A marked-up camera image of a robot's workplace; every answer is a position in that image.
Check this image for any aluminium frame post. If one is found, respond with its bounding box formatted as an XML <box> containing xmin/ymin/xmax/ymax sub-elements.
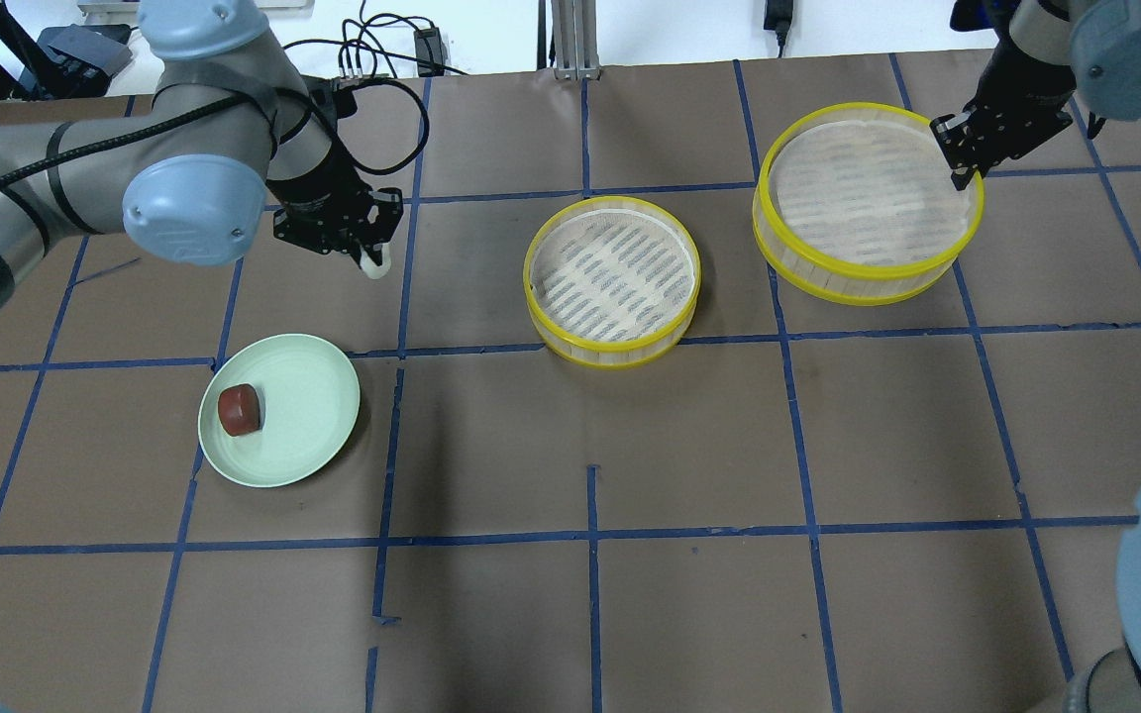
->
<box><xmin>536</xmin><ymin>1</ymin><xmax>601</xmax><ymax>80</ymax></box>

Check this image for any black power adapter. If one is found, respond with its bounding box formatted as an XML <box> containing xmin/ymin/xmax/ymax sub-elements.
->
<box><xmin>413</xmin><ymin>27</ymin><xmax>448</xmax><ymax>75</ymax></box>

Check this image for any light green plate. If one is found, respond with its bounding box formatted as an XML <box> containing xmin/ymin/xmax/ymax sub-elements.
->
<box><xmin>196</xmin><ymin>334</ymin><xmax>362</xmax><ymax>488</ymax></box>

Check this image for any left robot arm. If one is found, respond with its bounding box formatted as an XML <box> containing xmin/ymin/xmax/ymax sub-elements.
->
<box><xmin>0</xmin><ymin>1</ymin><xmax>403</xmax><ymax>311</ymax></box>

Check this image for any brown steamed bun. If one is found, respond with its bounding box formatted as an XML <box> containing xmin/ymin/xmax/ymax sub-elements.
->
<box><xmin>217</xmin><ymin>383</ymin><xmax>261</xmax><ymax>438</ymax></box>

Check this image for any yellow bamboo steamer tray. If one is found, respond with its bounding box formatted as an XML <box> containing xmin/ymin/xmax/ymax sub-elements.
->
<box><xmin>752</xmin><ymin>102</ymin><xmax>985</xmax><ymax>307</ymax></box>

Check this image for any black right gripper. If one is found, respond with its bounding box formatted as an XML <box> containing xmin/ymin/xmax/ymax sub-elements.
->
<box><xmin>931</xmin><ymin>94</ymin><xmax>1074</xmax><ymax>191</ymax></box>

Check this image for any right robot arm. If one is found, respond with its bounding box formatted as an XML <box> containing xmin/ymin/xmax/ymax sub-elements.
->
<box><xmin>931</xmin><ymin>1</ymin><xmax>1141</xmax><ymax>191</ymax></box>

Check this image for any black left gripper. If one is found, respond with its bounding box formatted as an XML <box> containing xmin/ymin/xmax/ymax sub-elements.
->
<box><xmin>272</xmin><ymin>163</ymin><xmax>404</xmax><ymax>258</ymax></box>

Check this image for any yellow bamboo steamer base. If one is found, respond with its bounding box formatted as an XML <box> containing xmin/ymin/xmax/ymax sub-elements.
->
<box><xmin>521</xmin><ymin>197</ymin><xmax>703</xmax><ymax>370</ymax></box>

